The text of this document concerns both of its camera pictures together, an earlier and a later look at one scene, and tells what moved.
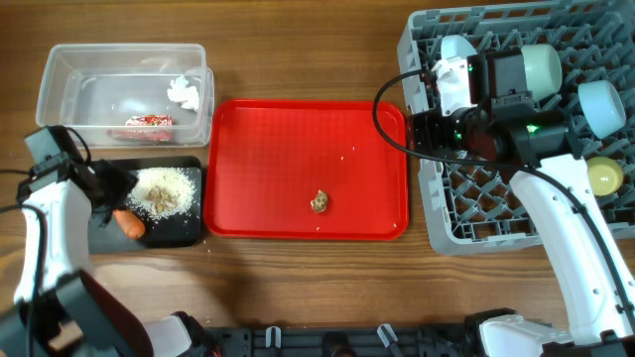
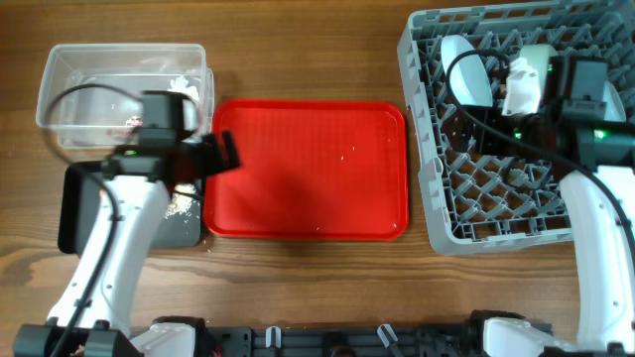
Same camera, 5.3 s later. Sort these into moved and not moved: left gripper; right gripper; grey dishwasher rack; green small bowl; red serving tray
Moved: left gripper; right gripper
Not moved: red serving tray; grey dishwasher rack; green small bowl
